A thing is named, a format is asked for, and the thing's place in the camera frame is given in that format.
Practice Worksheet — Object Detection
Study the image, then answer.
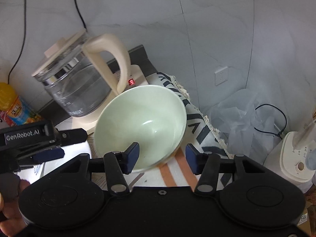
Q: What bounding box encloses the white plate with logo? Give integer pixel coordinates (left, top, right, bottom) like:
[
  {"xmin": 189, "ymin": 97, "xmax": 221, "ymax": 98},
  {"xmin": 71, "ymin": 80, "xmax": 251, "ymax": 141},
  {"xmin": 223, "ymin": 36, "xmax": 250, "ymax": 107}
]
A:
[{"xmin": 30, "ymin": 141, "xmax": 92, "ymax": 180}]

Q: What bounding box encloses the small pale green bowl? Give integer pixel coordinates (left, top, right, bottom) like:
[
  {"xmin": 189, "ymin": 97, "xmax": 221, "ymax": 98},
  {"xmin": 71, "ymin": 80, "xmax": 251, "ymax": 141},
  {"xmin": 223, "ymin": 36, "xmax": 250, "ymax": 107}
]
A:
[{"xmin": 94, "ymin": 85, "xmax": 186, "ymax": 173}]

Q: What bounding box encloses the person's left hand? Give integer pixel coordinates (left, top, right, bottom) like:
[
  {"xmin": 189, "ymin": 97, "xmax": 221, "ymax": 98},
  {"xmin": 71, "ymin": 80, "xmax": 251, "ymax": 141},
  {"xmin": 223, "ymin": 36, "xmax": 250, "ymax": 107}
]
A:
[{"xmin": 0, "ymin": 179, "xmax": 32, "ymax": 237}]

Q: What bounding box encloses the patterned table cloth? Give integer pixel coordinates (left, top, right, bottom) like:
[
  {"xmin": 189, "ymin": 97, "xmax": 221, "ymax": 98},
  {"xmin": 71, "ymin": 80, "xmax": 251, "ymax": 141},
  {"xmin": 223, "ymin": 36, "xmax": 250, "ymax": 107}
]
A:
[{"xmin": 92, "ymin": 73, "xmax": 222, "ymax": 188}]

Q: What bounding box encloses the orange juice bottle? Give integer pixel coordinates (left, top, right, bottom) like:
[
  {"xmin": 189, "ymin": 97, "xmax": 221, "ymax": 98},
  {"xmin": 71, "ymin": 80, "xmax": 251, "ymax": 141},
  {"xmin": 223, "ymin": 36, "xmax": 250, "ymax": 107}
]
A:
[{"xmin": 0, "ymin": 82, "xmax": 43, "ymax": 127}]

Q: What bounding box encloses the translucent plastic bag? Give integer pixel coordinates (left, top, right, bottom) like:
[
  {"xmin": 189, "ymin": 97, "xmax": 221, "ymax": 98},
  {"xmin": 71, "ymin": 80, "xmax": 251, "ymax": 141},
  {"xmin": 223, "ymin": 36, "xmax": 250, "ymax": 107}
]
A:
[{"xmin": 208, "ymin": 89, "xmax": 288, "ymax": 164}]

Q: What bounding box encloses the cream kettle base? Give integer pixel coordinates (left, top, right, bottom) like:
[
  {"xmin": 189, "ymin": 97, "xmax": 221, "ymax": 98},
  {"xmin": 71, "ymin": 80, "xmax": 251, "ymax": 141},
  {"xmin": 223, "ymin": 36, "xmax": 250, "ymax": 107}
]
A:
[{"xmin": 69, "ymin": 64, "xmax": 151, "ymax": 135}]

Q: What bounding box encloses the white appliance on floor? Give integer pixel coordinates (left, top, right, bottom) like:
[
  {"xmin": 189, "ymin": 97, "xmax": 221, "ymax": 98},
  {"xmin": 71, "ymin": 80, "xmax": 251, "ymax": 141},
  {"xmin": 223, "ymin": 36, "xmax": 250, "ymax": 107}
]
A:
[{"xmin": 280, "ymin": 111, "xmax": 315, "ymax": 185}]

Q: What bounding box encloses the cardboard box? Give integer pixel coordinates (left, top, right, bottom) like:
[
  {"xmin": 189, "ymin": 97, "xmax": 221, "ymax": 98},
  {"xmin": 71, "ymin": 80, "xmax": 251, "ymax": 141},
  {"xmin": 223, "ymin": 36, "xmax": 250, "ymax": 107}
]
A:
[{"xmin": 297, "ymin": 192, "xmax": 316, "ymax": 236}]

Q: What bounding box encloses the glass kettle with cream handle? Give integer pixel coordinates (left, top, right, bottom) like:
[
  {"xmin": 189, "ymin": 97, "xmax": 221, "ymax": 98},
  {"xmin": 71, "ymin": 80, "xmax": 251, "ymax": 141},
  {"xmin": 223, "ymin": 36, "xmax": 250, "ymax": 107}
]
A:
[{"xmin": 32, "ymin": 29, "xmax": 131, "ymax": 118}]

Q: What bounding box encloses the white wall socket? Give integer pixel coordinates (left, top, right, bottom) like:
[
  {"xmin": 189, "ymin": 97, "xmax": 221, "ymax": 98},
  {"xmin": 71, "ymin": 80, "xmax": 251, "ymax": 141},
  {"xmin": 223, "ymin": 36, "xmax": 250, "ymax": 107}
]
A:
[{"xmin": 214, "ymin": 66, "xmax": 229, "ymax": 86}]

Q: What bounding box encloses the black power cable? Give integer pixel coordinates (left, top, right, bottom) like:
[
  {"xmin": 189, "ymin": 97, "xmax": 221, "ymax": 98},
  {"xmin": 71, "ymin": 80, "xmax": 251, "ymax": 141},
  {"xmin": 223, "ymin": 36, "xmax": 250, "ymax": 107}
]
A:
[{"xmin": 6, "ymin": 0, "xmax": 87, "ymax": 85}]

